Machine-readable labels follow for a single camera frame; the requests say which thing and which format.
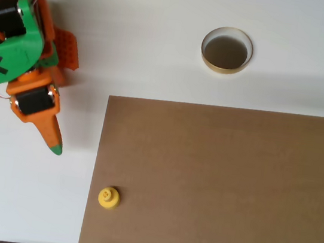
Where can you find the orange gripper black servo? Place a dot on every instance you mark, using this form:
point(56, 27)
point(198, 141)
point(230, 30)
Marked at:
point(35, 101)

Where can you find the small yellow plastic piece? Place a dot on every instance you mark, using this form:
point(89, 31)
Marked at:
point(108, 200)

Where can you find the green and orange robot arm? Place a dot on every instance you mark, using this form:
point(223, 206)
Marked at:
point(13, 52)

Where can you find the round bowl with gold rim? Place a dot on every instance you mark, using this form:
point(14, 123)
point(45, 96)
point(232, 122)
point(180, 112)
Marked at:
point(226, 53)

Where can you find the brown rectangular board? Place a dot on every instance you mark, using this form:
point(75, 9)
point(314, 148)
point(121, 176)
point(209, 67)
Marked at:
point(202, 178)

